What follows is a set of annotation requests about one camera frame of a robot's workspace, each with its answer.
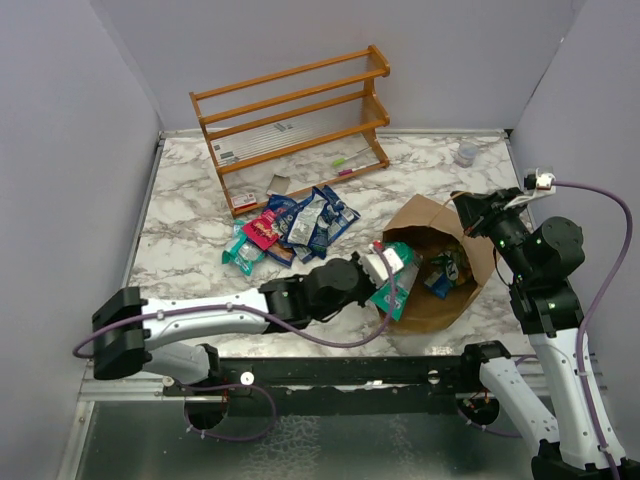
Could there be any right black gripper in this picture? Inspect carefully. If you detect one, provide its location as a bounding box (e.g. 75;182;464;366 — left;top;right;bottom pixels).
453;185;537;280

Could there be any wooden three-tier rack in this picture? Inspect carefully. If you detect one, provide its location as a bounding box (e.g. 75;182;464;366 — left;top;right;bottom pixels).
188;44;391;217

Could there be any red white staple box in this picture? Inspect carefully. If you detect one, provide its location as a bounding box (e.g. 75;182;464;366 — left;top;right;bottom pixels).
231;193;257;209

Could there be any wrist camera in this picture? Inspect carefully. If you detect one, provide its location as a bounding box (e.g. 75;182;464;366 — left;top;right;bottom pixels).
360;241;404;289
504;168;556;210

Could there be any blue Burts chips bag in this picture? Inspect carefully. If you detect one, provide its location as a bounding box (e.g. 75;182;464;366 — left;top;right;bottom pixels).
263;194;297;268

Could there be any purple capped marker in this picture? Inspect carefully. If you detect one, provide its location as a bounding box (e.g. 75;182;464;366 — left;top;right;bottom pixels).
338;164;377;177

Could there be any green capped marker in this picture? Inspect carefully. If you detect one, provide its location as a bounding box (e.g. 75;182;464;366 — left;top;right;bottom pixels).
332;147;371;168

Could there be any blue white snack bag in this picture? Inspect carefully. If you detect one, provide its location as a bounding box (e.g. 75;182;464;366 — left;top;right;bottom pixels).
278;185;361;263

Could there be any brown paper bag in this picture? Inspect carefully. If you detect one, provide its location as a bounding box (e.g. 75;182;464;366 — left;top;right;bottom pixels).
371;194;495;333

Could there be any blue snack packet in bag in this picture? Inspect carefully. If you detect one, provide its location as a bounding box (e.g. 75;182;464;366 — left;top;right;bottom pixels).
423;251;460;300

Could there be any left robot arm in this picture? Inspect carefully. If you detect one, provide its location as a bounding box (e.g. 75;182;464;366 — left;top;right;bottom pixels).
91;253;388;395

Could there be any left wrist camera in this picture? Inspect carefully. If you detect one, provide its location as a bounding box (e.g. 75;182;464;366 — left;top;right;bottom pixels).
360;241;404;289

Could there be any small clear plastic jar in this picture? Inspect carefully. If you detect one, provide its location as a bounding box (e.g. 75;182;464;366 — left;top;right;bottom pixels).
454;142;479;168

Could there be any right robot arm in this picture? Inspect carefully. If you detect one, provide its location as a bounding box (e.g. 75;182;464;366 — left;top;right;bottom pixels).
450;188;639;479

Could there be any staple strip upper shelf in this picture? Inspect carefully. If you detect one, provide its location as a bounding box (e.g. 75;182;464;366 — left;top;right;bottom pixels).
274;123;293;132

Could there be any green snack packet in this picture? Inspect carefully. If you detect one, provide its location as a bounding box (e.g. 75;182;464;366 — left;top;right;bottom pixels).
370;242;423;321

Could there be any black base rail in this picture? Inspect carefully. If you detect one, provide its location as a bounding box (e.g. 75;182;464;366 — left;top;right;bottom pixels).
163;341;509;417

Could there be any red snack packet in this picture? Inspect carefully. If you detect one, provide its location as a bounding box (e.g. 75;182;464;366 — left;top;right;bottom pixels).
242;209;280;251

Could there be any teal snack packet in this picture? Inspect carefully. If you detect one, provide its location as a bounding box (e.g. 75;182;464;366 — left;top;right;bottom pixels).
221;220;265;276

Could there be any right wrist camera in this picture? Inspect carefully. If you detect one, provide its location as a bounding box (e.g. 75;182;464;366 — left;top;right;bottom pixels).
504;168;556;210

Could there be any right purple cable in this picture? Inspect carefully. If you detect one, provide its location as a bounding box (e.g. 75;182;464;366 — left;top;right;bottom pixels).
554;179;635;480

